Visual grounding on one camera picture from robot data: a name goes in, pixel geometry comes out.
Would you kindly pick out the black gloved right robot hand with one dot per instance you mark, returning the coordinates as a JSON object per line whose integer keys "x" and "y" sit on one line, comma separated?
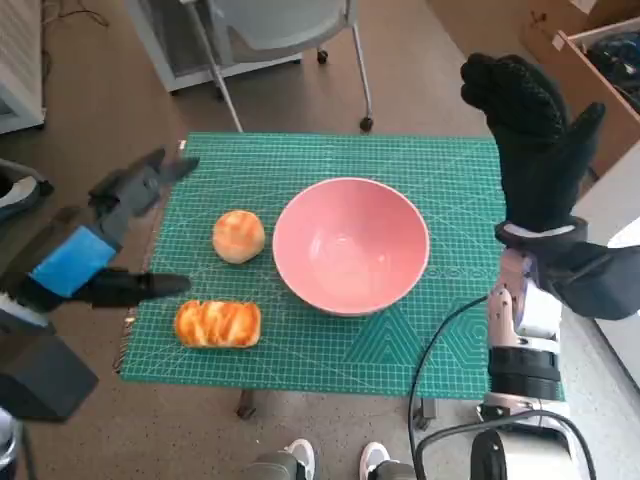
{"x": 535, "y": 160}

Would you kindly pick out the pink bowl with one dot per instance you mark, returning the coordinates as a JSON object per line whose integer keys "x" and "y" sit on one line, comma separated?
{"x": 350, "y": 250}

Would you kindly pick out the person's right leg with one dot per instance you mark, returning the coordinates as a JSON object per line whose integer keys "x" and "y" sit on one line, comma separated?
{"x": 375, "y": 457}

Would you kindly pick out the cardboard box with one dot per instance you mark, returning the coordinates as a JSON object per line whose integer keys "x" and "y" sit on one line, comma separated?
{"x": 560, "y": 15}

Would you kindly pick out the grey office chair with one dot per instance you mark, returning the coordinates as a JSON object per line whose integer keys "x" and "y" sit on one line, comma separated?
{"x": 280, "y": 20}

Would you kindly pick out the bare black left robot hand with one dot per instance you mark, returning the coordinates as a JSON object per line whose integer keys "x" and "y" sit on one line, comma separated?
{"x": 70, "y": 262}

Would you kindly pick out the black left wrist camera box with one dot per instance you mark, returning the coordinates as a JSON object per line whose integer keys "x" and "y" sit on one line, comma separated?
{"x": 45, "y": 375}

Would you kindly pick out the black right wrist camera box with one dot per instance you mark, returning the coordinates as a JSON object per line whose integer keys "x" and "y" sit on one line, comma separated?
{"x": 595, "y": 280}

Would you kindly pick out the person's left leg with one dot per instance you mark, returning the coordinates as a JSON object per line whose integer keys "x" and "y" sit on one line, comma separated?
{"x": 300, "y": 457}

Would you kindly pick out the round toy bread bun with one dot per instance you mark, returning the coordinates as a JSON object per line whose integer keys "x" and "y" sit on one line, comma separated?
{"x": 238, "y": 236}

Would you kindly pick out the green cutting mat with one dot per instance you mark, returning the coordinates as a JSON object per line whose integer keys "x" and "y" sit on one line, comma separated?
{"x": 300, "y": 360}

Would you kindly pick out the striped toy bread loaf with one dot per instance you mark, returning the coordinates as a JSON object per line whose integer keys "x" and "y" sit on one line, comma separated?
{"x": 217, "y": 324}

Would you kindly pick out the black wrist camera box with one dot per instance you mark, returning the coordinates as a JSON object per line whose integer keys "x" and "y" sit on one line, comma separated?
{"x": 45, "y": 375}
{"x": 595, "y": 280}

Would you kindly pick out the white perforated appliance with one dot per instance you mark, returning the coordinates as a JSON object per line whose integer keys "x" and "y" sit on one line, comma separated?
{"x": 20, "y": 50}

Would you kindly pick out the white desk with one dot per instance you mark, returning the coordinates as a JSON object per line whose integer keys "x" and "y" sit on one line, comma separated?
{"x": 625, "y": 230}

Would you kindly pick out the wooden crate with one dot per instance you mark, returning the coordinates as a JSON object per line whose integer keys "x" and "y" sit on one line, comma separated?
{"x": 590, "y": 100}

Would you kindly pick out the person's leg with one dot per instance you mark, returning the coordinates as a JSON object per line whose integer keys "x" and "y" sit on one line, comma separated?
{"x": 300, "y": 457}
{"x": 375, "y": 457}

